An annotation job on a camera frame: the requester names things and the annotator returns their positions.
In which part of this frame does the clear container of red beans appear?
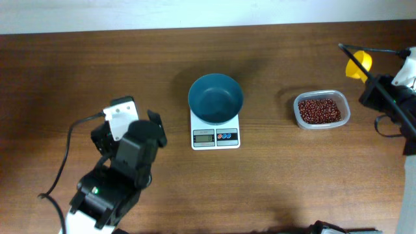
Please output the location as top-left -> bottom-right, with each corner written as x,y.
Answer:
293,90 -> 351,130

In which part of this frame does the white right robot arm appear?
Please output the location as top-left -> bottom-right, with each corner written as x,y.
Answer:
338,44 -> 415,233

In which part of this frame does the yellow plastic measuring scoop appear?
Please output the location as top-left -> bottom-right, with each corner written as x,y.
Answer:
344,50 -> 373,84

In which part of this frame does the blue-grey bowl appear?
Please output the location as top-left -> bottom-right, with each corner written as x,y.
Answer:
188,73 -> 244,125

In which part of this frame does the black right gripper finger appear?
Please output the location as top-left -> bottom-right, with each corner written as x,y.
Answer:
343,45 -> 400,54
338,44 -> 415,138

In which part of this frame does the white digital kitchen scale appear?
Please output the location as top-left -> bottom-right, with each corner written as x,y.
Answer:
190,111 -> 241,151

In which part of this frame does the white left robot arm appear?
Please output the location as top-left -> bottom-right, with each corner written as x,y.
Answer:
60,111 -> 167,233

